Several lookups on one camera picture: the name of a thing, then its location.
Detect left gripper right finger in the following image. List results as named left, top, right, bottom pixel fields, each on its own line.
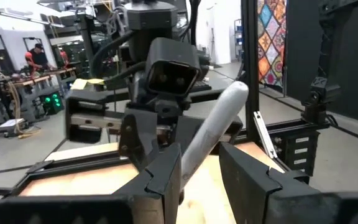
left=218, top=142, right=358, bottom=224

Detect wooden top workbench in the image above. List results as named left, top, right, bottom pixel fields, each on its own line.
left=11, top=67, right=77, bottom=103

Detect person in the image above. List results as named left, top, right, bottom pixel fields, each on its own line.
left=25, top=43, right=57, bottom=77

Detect grey marker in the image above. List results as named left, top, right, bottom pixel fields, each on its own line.
left=178, top=80, right=250, bottom=192

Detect white floor box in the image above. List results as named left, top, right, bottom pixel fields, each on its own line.
left=0, top=118, right=26, bottom=138

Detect large black partition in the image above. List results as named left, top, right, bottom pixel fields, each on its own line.
left=286, top=0, right=358, bottom=127

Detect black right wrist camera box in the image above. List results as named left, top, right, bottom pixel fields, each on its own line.
left=144, top=37, right=202, bottom=98

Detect computer with green lights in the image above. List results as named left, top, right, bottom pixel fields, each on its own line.
left=40, top=91, right=65, bottom=116

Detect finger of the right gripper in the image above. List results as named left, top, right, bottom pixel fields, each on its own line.
left=175, top=114, right=244, bottom=155
left=118, top=108, right=160, bottom=171

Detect colourful patchwork quilt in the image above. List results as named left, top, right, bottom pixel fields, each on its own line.
left=257, top=0, right=288, bottom=88

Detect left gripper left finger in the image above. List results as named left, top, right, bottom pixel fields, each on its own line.
left=0, top=142, right=183, bottom=224

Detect black box white labels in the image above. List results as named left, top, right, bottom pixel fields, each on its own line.
left=280, top=130, right=320, bottom=177

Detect yellow cable bundle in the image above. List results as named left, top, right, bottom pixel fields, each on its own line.
left=0, top=57, right=42, bottom=140

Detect black aluminium table frame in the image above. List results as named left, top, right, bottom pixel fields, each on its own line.
left=11, top=0, right=341, bottom=198

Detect yellow paper sheet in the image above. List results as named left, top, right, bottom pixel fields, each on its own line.
left=70, top=78, right=105, bottom=91

